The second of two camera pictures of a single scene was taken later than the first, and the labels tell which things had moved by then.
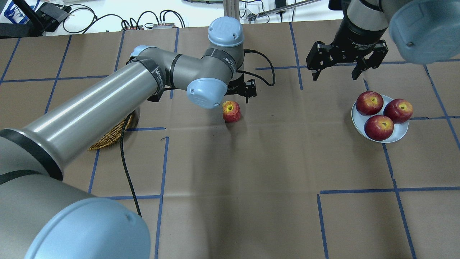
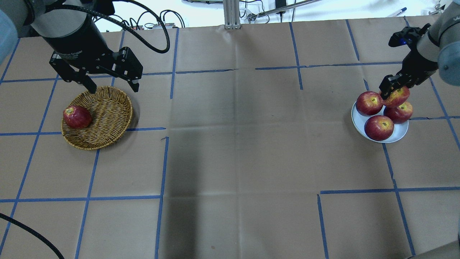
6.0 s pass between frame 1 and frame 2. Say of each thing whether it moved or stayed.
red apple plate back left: stayed
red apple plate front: stayed
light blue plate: stayed
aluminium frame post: stayed
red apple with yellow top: moved
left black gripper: moved
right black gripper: moved
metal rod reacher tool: stayed
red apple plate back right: stayed
